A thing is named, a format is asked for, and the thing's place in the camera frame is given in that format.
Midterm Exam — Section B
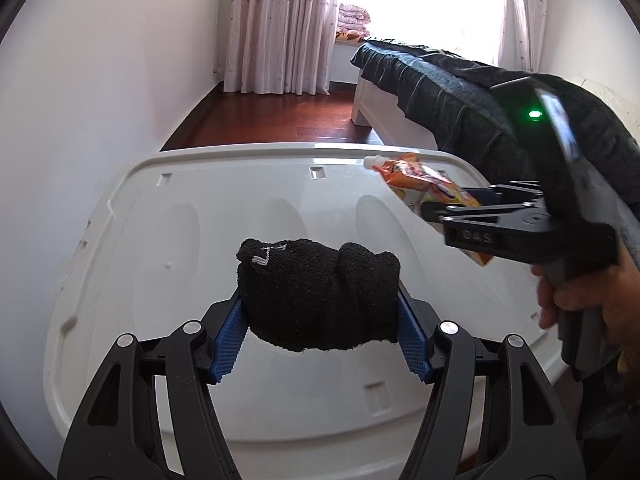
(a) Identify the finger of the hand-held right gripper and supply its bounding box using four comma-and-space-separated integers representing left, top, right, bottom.
420, 198, 551, 263
462, 180, 546, 203

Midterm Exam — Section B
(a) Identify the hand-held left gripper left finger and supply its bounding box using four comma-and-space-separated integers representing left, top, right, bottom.
57, 287, 251, 480

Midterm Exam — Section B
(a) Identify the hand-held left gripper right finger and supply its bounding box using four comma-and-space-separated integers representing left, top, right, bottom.
395, 282, 586, 480

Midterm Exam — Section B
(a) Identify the orange spout pouch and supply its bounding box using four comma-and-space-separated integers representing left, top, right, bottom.
363, 152, 496, 267

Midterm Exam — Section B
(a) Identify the black sock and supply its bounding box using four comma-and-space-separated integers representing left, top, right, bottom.
236, 237, 402, 353

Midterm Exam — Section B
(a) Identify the person's right hand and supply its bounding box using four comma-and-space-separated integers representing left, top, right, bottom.
531, 247, 640, 358

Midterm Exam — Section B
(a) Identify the grey plastic storage box lid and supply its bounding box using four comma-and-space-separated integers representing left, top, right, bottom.
42, 142, 571, 443

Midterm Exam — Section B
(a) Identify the pink patterned curtain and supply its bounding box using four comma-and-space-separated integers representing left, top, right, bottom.
500, 0, 551, 73
222, 0, 343, 96

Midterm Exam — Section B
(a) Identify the person's dark clothing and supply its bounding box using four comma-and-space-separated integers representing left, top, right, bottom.
575, 370, 640, 480

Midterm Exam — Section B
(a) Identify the pink folded quilt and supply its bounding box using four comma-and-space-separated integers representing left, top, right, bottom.
336, 2, 373, 41

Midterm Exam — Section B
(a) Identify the white bed frame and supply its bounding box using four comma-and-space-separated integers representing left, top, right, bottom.
351, 67, 438, 152

